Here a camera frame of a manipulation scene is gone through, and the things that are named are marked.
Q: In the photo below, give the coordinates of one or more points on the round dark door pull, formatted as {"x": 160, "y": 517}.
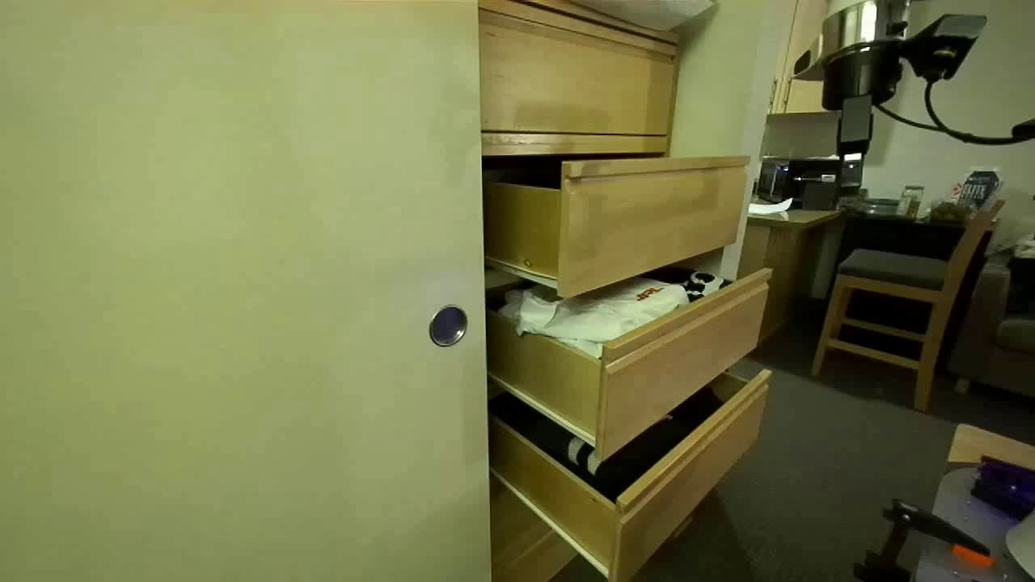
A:
{"x": 447, "y": 328}

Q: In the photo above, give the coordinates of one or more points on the wooden drawer with dark clothes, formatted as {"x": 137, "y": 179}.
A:
{"x": 689, "y": 473}

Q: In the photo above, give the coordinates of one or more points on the black clamp stand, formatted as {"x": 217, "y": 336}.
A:
{"x": 909, "y": 528}

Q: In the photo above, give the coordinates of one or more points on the white paper on desk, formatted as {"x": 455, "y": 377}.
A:
{"x": 770, "y": 205}

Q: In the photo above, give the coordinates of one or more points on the light wooden board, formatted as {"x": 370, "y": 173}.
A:
{"x": 989, "y": 443}

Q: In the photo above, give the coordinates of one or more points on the dark folded clothing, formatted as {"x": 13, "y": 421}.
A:
{"x": 634, "y": 454}

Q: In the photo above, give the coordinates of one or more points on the small orange piece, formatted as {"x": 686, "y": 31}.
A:
{"x": 972, "y": 558}

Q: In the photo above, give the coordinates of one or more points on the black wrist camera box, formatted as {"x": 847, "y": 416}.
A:
{"x": 944, "y": 46}

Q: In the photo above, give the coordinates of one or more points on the white rolled fabric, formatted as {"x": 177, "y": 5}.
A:
{"x": 581, "y": 454}

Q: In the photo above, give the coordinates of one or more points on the wooden wall cabinet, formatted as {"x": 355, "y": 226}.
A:
{"x": 800, "y": 67}

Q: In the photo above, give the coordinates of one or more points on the grey sofa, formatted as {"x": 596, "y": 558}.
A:
{"x": 1003, "y": 328}

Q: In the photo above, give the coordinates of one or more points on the cream wardrobe sliding door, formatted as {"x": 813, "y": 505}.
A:
{"x": 214, "y": 292}

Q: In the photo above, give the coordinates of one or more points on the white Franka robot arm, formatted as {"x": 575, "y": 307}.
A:
{"x": 859, "y": 24}

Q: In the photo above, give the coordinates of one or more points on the small glass jar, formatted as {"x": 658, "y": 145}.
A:
{"x": 913, "y": 198}

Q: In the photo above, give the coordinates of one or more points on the dark tablet on stand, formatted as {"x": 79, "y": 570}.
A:
{"x": 979, "y": 188}

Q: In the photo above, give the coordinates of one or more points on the white pillow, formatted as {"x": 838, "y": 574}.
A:
{"x": 1026, "y": 246}

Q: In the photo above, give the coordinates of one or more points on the black printer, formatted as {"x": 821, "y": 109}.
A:
{"x": 802, "y": 181}

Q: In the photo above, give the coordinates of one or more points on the round grey plate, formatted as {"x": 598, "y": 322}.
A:
{"x": 959, "y": 505}

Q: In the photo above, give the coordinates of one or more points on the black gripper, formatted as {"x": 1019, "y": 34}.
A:
{"x": 859, "y": 82}

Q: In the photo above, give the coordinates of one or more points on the wooden drawer with white clothes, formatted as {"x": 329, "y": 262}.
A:
{"x": 681, "y": 359}

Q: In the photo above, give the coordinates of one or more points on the purple box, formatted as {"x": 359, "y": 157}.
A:
{"x": 1007, "y": 485}

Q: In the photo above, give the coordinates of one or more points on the black patterned clothing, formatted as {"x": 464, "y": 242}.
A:
{"x": 703, "y": 287}

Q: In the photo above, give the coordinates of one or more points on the white folded clothing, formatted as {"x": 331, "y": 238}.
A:
{"x": 602, "y": 319}

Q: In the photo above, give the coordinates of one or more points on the light wooden desk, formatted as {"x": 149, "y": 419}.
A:
{"x": 787, "y": 259}

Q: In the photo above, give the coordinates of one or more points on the wooden chair with grey cushion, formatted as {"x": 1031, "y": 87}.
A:
{"x": 906, "y": 270}

